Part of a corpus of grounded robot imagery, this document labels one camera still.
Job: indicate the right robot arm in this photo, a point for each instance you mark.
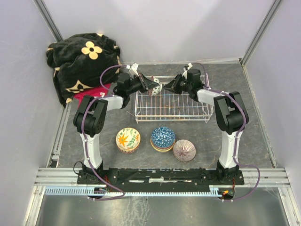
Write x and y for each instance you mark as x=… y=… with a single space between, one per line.
x=230 y=112

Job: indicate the white wire dish rack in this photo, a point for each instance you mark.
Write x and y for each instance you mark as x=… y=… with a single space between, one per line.
x=167 y=106

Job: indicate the blue triangle patterned bowl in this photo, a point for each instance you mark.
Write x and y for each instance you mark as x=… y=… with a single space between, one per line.
x=163 y=137

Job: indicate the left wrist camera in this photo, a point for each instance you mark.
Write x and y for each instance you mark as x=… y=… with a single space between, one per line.
x=132 y=69

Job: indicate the purple striped bowl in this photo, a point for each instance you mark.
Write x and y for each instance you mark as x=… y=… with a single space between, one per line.
x=184 y=150

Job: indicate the red patterned bowl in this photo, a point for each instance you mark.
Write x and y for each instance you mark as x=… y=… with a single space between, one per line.
x=156 y=90

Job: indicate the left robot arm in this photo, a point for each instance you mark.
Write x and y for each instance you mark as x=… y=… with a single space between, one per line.
x=90 y=116

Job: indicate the black floral fleece blanket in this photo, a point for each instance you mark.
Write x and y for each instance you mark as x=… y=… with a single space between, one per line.
x=81 y=62

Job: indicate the aluminium frame rail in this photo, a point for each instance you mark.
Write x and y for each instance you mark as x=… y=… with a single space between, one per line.
x=63 y=181

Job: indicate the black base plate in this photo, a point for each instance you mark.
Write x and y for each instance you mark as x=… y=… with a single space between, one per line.
x=159 y=180

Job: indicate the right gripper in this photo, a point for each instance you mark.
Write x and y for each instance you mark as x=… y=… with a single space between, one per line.
x=173 y=85

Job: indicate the red cloth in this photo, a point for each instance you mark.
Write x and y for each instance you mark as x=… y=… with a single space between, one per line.
x=94 y=92

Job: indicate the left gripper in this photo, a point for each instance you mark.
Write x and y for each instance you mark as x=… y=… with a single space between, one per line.
x=145 y=83

